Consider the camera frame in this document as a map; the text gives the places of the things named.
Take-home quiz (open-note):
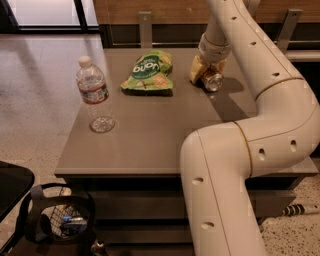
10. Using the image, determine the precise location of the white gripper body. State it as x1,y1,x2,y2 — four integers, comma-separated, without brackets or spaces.
198,34,231,63

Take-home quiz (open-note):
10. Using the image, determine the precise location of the orange soda can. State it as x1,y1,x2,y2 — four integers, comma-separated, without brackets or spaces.
201,70,224,92

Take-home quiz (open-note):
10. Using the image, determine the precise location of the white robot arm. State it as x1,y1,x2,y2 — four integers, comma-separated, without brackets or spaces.
180,0,320,256

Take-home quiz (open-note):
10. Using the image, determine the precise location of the green snack bag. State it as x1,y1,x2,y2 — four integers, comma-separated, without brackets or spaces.
121,50,173,92

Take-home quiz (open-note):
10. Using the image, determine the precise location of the grey side shelf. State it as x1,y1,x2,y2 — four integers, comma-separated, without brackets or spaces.
285,50,320,62

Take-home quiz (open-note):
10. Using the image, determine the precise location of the clear plastic water bottle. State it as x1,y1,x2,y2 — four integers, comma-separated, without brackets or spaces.
76,56,115,133

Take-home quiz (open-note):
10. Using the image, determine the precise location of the grey drawer cabinet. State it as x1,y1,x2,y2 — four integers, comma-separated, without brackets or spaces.
54,47,319,256

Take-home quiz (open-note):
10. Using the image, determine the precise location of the black mesh basket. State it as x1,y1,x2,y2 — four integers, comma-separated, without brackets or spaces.
11,183,95,256

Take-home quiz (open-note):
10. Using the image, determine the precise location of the black chair seat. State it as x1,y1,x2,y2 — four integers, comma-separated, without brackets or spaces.
0,161,35,222

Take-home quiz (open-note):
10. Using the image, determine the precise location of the left metal bracket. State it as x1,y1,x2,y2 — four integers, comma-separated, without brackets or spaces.
139,11,152,48

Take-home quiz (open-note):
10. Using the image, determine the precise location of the metal bracket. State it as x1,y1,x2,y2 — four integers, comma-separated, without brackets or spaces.
139,11,152,48
276,9,303,54

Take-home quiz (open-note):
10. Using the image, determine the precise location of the right metal bracket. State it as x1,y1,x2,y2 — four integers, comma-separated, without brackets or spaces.
276,9,303,54

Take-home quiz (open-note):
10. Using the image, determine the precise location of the striped black white cable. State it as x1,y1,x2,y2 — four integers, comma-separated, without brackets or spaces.
282,204,320,217

